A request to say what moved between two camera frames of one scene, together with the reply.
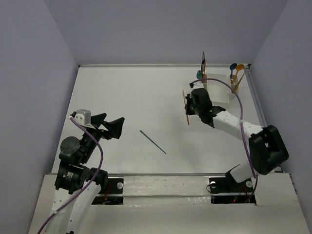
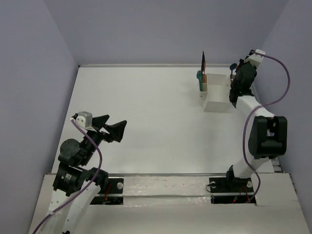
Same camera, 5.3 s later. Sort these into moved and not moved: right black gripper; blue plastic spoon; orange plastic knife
Moved: right black gripper
Not moved: orange plastic knife; blue plastic spoon
